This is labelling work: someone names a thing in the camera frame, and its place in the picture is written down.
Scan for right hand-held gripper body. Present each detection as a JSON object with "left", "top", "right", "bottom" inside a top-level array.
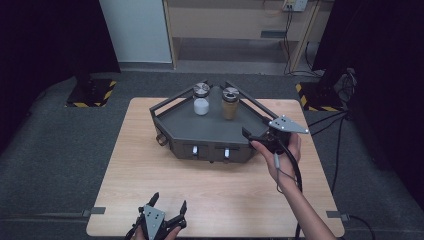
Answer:
[{"left": 250, "top": 115, "right": 310, "bottom": 156}]

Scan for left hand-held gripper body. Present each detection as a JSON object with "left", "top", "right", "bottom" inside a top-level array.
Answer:
[{"left": 124, "top": 203, "right": 188, "bottom": 240}]

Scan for glass jar of brown powder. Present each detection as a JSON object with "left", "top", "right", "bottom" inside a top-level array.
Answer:
[{"left": 221, "top": 86, "right": 241, "bottom": 121}]

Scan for dark grey corner rack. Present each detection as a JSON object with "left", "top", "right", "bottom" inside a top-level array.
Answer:
[{"left": 149, "top": 79, "right": 280, "bottom": 164}]

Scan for glass jar of white powder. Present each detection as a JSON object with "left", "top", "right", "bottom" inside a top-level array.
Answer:
[{"left": 192, "top": 82, "right": 212, "bottom": 117}]

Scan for person's left hand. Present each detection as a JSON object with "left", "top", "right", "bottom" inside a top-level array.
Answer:
[{"left": 131, "top": 225, "right": 183, "bottom": 240}]

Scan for person's right hand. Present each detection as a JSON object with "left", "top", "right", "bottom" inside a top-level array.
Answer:
[{"left": 250, "top": 132, "right": 303, "bottom": 190}]

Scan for black stand base, yellow stripes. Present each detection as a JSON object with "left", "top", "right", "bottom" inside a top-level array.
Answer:
[
  {"left": 295, "top": 82, "right": 344, "bottom": 113},
  {"left": 65, "top": 78, "right": 118, "bottom": 109}
]

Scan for black curtain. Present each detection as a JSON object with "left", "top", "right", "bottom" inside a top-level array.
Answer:
[
  {"left": 0, "top": 0, "right": 122, "bottom": 154},
  {"left": 312, "top": 0, "right": 424, "bottom": 209}
]

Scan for white cabinet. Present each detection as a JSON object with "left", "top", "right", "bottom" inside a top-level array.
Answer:
[{"left": 98, "top": 0, "right": 173, "bottom": 64}]

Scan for thin grey cable with plug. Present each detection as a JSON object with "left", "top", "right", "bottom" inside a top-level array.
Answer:
[{"left": 273, "top": 153, "right": 298, "bottom": 195}]

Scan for black floor cable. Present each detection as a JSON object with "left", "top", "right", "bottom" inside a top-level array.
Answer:
[
  {"left": 330, "top": 114, "right": 346, "bottom": 195},
  {"left": 307, "top": 110, "right": 350, "bottom": 138}
]

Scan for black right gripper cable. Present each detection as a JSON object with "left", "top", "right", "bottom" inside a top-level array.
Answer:
[{"left": 276, "top": 139, "right": 304, "bottom": 240}]

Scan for grey table edge bracket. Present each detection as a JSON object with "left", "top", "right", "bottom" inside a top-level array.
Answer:
[
  {"left": 81, "top": 206, "right": 107, "bottom": 217},
  {"left": 325, "top": 210, "right": 350, "bottom": 222}
]

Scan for black cable by desk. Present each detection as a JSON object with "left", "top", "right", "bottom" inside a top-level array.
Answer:
[{"left": 283, "top": 9, "right": 326, "bottom": 78}]

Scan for beige desk frame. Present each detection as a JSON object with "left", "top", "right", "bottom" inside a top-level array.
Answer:
[{"left": 162, "top": 0, "right": 322, "bottom": 73}]

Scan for wall power outlet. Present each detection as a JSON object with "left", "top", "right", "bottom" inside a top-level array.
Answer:
[{"left": 283, "top": 0, "right": 309, "bottom": 13}]

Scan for black cable at bracket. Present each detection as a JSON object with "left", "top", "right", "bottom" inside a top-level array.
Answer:
[{"left": 347, "top": 214, "right": 377, "bottom": 240}]

